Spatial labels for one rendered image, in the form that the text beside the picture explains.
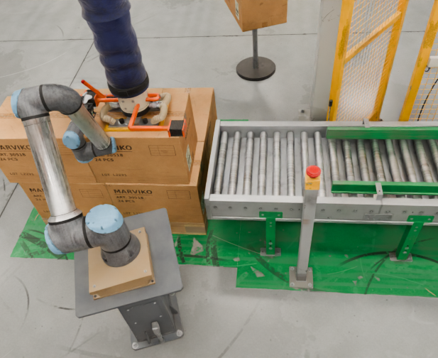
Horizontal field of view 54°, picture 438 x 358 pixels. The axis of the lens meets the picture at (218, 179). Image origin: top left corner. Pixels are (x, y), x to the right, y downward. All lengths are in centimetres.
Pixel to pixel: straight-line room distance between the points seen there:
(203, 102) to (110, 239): 159
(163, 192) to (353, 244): 133
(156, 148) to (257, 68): 219
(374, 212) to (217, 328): 116
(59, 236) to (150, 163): 82
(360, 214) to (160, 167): 120
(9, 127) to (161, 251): 126
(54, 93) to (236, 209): 124
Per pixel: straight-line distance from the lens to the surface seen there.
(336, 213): 259
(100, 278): 210
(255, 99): 410
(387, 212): 262
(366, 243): 310
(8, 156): 292
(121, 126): 252
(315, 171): 205
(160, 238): 222
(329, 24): 326
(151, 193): 280
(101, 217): 195
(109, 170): 273
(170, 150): 248
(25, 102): 196
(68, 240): 200
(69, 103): 195
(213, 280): 290
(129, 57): 228
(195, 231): 307
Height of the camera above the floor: 255
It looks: 49 degrees down
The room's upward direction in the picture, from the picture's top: 8 degrees counter-clockwise
